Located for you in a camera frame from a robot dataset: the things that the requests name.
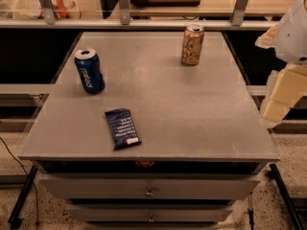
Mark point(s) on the blue Pepsi can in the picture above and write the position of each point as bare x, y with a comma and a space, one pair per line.
88, 65

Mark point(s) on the grey drawer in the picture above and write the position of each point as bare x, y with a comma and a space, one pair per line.
70, 187
149, 213

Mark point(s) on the upper grey drawer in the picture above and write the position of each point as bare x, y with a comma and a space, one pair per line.
70, 187

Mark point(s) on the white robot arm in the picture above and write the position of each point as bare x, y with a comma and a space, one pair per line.
289, 40

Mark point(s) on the lower grey drawer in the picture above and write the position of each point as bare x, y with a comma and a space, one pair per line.
149, 213

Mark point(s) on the dark blue snack bar wrapper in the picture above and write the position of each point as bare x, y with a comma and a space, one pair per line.
122, 128

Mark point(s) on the black left table leg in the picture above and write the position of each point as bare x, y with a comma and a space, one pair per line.
14, 219

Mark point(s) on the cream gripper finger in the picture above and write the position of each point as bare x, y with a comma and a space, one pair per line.
267, 39
284, 89

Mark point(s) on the black right table leg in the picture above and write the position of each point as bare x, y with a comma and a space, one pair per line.
296, 207

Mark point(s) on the black table leg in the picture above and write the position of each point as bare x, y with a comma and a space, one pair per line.
14, 219
296, 207

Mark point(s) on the orange white plastic bag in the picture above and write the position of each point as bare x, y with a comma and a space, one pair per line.
63, 9

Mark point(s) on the orange LaCroix can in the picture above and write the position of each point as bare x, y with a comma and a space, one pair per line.
192, 44

